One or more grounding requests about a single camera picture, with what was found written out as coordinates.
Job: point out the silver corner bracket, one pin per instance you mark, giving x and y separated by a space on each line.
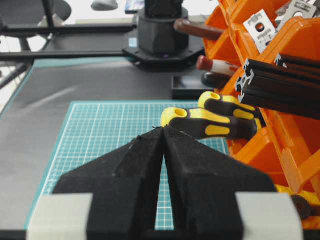
297 8
260 29

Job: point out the yellow black screwdriver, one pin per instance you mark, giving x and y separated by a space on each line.
202 124
227 105

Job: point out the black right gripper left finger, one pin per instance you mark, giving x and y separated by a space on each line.
125 186

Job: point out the red white handled tool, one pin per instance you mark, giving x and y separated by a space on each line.
216 66

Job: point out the brown wooden handled tool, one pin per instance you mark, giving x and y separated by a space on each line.
188 27

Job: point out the black aluminium extrusion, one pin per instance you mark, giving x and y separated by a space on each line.
281 89
298 63

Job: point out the black aluminium extrusion rear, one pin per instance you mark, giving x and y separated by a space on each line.
298 63

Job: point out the black aluminium extrusion front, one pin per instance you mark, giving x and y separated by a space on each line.
281 89

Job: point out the yellow part in bin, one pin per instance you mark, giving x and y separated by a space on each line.
307 204

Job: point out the black shallow tray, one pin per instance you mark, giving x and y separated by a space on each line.
187 87

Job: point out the black metal frame bar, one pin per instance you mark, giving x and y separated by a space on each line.
74 29

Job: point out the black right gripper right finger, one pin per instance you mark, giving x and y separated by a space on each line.
203 183

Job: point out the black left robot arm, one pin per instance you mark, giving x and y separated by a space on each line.
155 45

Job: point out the yellow black screwdriver rear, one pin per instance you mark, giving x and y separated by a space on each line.
227 105

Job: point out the yellow black screwdriver front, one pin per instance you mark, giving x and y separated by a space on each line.
202 124

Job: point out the orange container rack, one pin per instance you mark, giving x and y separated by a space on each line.
288 147

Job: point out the black handled tool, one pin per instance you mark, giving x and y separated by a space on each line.
215 80

